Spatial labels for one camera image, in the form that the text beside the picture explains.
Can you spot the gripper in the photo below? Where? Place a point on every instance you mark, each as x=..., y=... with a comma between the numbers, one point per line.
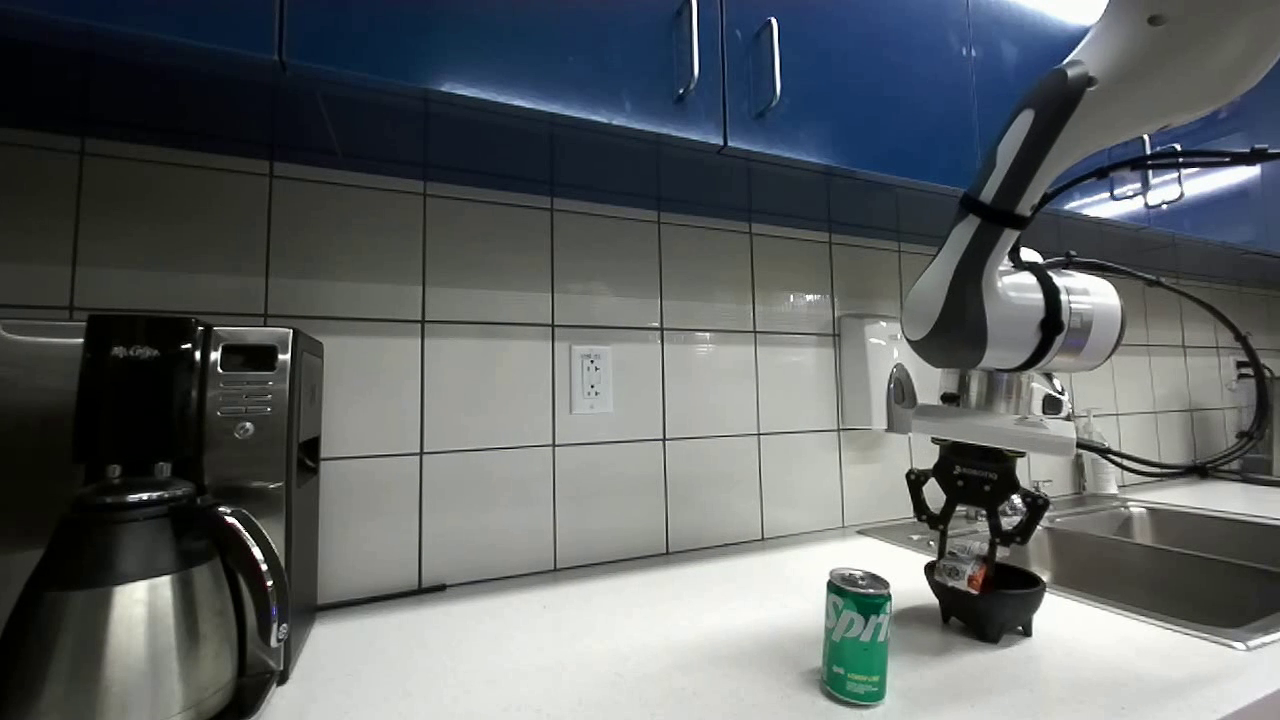
x=977, y=472

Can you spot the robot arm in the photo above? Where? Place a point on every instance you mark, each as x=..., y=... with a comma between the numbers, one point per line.
x=985, y=300

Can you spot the black footed bowl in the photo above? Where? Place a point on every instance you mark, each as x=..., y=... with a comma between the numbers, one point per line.
x=990, y=605

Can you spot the clear pump soap bottle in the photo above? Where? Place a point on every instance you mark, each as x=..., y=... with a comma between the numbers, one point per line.
x=1098, y=470

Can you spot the green soda can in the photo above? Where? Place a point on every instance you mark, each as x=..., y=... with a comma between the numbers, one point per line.
x=856, y=640

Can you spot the stainless steel sink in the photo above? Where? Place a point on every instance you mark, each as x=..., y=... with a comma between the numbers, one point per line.
x=1150, y=570

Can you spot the blue cabinet door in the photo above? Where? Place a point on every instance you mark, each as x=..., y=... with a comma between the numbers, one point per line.
x=1235, y=215
x=500, y=50
x=1005, y=60
x=870, y=80
x=130, y=20

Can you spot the black and steel coffee maker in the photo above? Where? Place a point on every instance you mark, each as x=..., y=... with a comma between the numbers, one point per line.
x=250, y=450

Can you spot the steel coffee carafe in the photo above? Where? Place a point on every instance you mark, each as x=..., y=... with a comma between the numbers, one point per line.
x=130, y=610

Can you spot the stainless steel appliance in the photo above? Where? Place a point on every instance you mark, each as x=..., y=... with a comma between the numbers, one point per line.
x=35, y=420

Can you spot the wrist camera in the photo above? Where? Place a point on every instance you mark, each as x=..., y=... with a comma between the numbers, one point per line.
x=1000, y=428

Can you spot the white wall soap dispenser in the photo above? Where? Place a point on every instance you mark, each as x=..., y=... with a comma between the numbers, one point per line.
x=865, y=370

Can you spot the white wall socket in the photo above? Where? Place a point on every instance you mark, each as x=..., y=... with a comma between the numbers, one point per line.
x=591, y=379

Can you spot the blue wall cabinet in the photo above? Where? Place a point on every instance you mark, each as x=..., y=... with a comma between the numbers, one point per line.
x=500, y=70

